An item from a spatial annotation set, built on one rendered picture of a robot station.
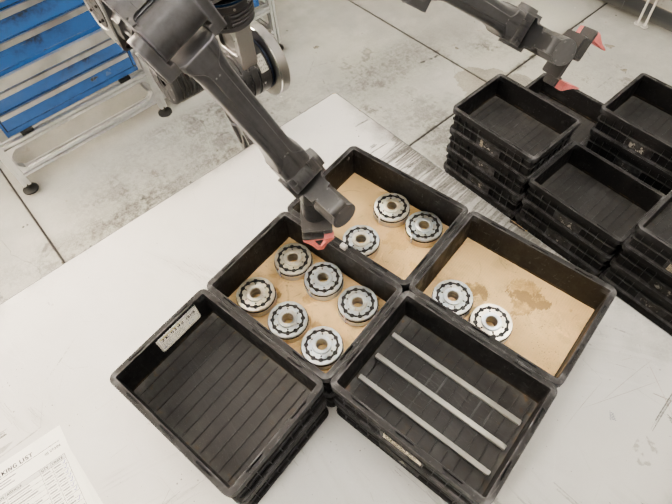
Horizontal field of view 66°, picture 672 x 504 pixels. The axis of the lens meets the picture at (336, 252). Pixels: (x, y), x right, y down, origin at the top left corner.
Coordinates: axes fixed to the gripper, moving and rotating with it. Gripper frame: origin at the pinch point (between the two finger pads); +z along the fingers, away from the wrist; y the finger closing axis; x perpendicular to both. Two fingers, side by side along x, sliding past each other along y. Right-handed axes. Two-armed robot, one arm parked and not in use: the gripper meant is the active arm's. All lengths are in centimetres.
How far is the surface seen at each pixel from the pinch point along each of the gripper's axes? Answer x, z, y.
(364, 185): -14.3, 23.7, 32.7
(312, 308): 4.1, 23.3, -6.6
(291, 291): 9.3, 23.4, -1.0
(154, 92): 86, 91, 169
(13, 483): 81, 36, -39
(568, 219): -92, 64, 40
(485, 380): -35, 23, -30
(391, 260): -18.4, 23.4, 5.4
